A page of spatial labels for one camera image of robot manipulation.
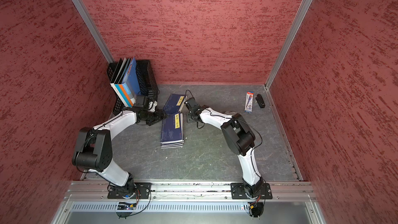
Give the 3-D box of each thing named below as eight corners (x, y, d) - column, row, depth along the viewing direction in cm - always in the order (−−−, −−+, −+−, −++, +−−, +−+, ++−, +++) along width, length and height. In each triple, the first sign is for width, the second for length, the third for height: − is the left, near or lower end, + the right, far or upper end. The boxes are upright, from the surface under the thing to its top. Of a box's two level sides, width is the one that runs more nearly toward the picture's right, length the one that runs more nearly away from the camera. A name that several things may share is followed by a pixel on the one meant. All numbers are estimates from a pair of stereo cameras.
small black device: (260, 108, 110) (261, 105, 107) (254, 97, 116) (256, 94, 114) (264, 108, 110) (266, 105, 107) (259, 96, 117) (260, 93, 114)
